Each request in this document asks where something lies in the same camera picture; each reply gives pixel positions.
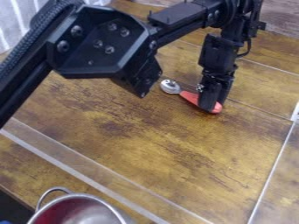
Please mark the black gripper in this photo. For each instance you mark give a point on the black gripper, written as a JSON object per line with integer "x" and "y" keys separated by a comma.
{"x": 217, "y": 57}

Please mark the pink handled metal spoon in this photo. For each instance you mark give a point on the pink handled metal spoon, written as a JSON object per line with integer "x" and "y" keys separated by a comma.
{"x": 172, "y": 88}

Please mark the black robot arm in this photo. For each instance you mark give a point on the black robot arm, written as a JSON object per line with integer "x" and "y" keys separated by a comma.
{"x": 88, "y": 42}

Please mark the black strip on table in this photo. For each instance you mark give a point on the black strip on table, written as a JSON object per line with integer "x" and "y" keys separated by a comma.
{"x": 261, "y": 25}

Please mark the stainless steel pot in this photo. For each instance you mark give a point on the stainless steel pot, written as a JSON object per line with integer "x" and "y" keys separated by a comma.
{"x": 60, "y": 206}

